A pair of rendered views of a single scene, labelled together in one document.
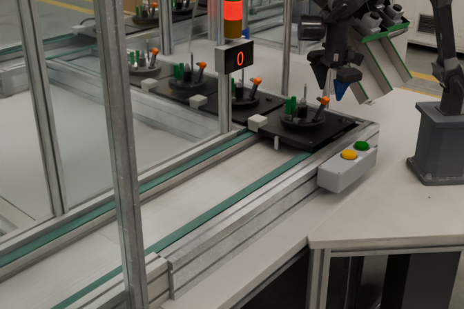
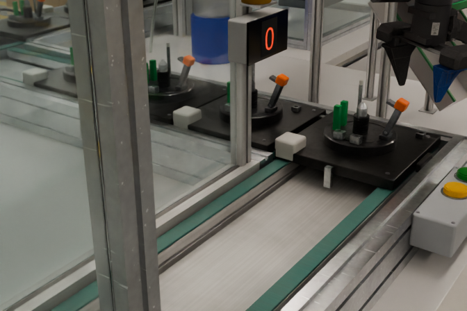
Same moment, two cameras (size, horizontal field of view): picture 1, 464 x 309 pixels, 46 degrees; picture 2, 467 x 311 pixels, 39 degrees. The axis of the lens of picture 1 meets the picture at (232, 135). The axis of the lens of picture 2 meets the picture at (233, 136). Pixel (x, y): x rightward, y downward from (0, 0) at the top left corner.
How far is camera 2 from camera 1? 0.47 m
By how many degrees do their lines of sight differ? 6
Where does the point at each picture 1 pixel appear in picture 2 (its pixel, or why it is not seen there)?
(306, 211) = (401, 291)
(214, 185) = (241, 257)
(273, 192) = (357, 264)
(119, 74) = (119, 17)
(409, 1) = not seen: outside the picture
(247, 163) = (285, 212)
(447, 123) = not seen: outside the picture
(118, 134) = (117, 178)
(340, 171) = (453, 219)
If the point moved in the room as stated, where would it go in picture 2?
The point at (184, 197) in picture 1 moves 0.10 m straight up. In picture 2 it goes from (193, 282) to (191, 222)
